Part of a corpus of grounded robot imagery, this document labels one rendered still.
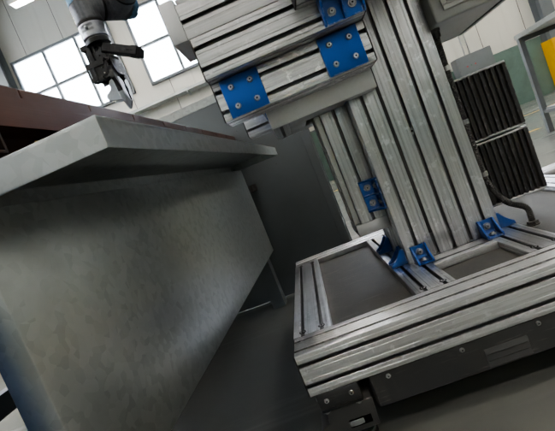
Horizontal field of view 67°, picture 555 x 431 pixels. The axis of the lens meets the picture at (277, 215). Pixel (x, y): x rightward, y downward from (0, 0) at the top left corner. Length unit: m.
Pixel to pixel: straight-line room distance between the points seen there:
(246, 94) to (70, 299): 0.59
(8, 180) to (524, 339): 0.87
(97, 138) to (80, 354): 0.25
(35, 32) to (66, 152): 11.98
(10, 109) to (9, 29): 12.06
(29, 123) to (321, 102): 0.63
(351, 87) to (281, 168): 1.03
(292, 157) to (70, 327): 1.61
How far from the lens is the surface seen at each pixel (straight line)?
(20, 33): 12.58
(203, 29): 0.96
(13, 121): 0.68
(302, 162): 2.02
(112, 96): 1.34
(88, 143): 0.41
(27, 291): 0.51
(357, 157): 1.16
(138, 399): 0.61
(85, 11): 1.41
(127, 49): 1.34
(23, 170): 0.45
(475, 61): 10.86
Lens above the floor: 0.57
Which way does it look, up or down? 5 degrees down
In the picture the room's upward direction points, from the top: 22 degrees counter-clockwise
